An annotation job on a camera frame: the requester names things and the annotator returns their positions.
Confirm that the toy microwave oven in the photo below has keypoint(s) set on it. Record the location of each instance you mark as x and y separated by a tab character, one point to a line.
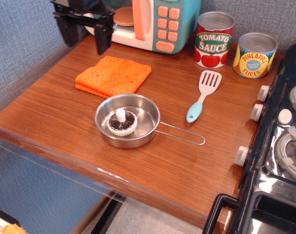
162	26

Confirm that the tomato sauce can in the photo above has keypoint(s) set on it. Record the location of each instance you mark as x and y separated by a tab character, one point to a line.
213	39

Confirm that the white spatula blue handle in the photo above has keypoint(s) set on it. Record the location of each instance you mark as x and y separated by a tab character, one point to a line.
208	83

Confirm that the white stove knob middle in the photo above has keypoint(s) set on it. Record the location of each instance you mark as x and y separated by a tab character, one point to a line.
256	112

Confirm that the white stove knob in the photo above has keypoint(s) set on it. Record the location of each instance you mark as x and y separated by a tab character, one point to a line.
263	93
241	155
256	112

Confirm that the orange towel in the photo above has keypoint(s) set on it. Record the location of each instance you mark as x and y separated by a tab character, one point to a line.
112	76

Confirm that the white stove knob front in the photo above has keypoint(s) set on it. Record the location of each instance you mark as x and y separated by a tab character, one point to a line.
241	155

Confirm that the black toy stove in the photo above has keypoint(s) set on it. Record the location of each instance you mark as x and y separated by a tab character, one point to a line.
267	200

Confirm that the toy mushroom half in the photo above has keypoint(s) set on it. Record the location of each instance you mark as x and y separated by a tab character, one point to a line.
122	123

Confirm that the orange plush object corner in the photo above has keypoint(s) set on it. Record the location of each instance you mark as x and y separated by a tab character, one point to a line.
13	229

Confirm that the pineapple slices can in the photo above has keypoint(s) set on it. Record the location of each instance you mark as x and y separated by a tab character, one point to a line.
254	55

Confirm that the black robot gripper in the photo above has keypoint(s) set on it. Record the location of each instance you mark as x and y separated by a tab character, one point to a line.
92	13

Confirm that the white stove knob rear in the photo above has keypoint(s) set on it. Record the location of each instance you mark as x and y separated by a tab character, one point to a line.
263	93

